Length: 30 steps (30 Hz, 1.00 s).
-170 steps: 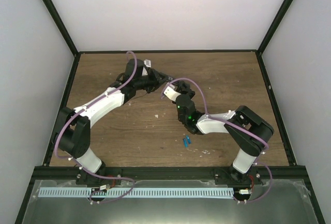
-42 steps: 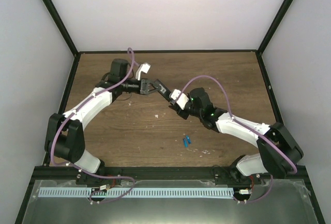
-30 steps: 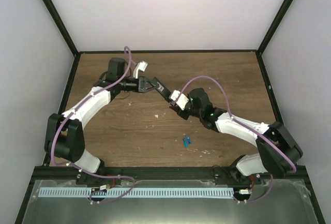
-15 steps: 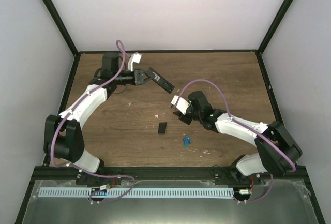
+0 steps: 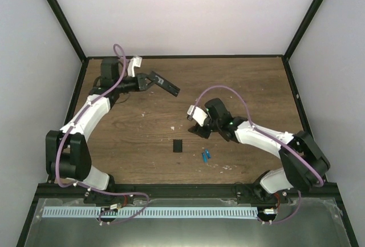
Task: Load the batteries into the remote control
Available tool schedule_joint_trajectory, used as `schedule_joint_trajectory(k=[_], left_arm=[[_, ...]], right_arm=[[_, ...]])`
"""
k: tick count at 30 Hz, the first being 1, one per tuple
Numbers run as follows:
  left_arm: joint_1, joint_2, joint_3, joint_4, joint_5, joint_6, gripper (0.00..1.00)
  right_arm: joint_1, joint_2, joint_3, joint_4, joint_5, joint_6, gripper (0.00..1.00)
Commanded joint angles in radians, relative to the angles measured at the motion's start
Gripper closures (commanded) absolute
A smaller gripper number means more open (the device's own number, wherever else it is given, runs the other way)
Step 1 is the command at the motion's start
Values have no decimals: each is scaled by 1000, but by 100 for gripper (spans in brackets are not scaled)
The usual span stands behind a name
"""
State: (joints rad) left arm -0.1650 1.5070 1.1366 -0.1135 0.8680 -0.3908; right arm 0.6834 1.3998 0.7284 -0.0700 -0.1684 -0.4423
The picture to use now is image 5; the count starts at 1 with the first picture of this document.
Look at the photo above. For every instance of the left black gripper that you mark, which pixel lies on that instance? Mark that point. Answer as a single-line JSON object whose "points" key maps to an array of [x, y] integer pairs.
{"points": [[141, 82]]}

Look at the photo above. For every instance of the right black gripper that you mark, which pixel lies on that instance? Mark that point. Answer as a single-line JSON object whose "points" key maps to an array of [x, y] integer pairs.
{"points": [[198, 131]]}

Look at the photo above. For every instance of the black remote control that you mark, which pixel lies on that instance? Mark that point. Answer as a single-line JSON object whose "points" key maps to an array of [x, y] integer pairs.
{"points": [[164, 84]]}

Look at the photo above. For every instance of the black battery cover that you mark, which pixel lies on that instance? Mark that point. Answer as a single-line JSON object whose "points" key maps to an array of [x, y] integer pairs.
{"points": [[177, 145]]}

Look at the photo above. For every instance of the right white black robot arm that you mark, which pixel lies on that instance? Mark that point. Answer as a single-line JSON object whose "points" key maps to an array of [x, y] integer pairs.
{"points": [[303, 163]]}

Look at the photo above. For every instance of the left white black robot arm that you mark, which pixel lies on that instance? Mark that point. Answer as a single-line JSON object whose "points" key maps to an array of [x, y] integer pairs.
{"points": [[67, 153]]}

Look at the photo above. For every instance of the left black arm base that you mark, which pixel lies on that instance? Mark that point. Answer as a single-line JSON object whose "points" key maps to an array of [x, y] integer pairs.
{"points": [[103, 199]]}

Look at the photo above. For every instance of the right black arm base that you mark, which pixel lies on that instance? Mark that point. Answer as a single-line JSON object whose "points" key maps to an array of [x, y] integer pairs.
{"points": [[255, 193]]}

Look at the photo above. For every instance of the blue battery right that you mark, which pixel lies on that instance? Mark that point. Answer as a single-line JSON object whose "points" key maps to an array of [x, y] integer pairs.
{"points": [[207, 154]]}

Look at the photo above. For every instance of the blue battery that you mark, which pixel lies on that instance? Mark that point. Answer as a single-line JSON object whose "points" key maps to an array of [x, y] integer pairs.
{"points": [[207, 154], [204, 157]]}

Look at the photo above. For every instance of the blue battery left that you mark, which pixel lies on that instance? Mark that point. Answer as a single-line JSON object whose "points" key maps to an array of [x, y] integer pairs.
{"points": [[204, 157]]}

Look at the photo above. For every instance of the grey metal front plate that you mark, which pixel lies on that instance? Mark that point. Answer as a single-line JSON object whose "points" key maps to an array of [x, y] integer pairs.
{"points": [[308, 222]]}

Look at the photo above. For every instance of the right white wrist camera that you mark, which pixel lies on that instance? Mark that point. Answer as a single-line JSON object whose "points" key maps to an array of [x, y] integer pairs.
{"points": [[197, 114]]}

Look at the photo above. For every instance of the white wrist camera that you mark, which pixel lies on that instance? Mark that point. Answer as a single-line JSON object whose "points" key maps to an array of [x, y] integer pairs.
{"points": [[197, 114], [134, 62]]}

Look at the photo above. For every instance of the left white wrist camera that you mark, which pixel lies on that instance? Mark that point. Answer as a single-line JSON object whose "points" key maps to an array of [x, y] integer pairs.
{"points": [[134, 62]]}

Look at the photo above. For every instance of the light blue slotted cable duct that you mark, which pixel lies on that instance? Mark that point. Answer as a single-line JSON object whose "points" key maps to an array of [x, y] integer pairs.
{"points": [[150, 212]]}

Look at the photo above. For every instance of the black aluminium frame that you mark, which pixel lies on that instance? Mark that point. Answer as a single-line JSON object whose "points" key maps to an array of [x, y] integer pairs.
{"points": [[190, 191]]}

